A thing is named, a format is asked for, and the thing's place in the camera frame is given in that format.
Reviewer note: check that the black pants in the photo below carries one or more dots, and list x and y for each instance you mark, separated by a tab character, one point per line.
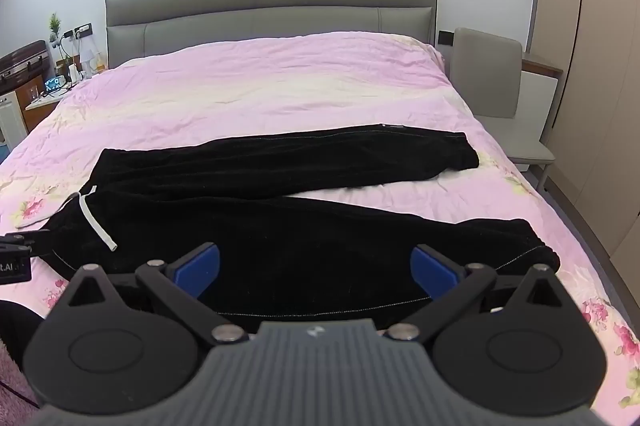
280	221

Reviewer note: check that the beige wardrobe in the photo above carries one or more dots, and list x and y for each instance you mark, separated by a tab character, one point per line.
595	70

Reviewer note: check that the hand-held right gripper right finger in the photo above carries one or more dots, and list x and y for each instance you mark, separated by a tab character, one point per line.
434	273

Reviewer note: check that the black wall socket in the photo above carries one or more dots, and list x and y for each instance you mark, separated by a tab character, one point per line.
83	30

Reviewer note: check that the white wooden-top nightstand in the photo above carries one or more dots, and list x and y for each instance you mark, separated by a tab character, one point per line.
539	93

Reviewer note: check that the brown suitcase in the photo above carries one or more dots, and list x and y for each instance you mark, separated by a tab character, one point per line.
24	60

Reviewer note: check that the black wall switch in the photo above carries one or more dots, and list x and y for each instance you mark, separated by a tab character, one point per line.
445	37

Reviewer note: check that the white appliance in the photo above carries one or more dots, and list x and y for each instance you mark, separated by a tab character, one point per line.
10	120

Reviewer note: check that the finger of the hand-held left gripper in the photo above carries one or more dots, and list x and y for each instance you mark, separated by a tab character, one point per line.
27	242

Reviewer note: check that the grey upholstered headboard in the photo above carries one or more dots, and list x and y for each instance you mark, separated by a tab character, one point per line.
265	10

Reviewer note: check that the dark cloth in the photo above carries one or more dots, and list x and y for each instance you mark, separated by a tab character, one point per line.
17	331

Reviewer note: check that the cluttered bedside table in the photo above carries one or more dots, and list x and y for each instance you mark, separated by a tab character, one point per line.
37	103

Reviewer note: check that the grey chair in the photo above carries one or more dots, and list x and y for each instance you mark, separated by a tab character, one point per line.
492	90

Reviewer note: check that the green potted plant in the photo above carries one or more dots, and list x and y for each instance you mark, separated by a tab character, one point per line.
54	28

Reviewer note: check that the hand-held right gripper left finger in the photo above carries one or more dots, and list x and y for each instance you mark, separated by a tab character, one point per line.
199	270

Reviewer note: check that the blue desk clock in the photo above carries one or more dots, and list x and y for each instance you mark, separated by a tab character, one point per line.
53	81

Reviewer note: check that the pink floral duvet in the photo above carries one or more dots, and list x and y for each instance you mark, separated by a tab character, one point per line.
260	85

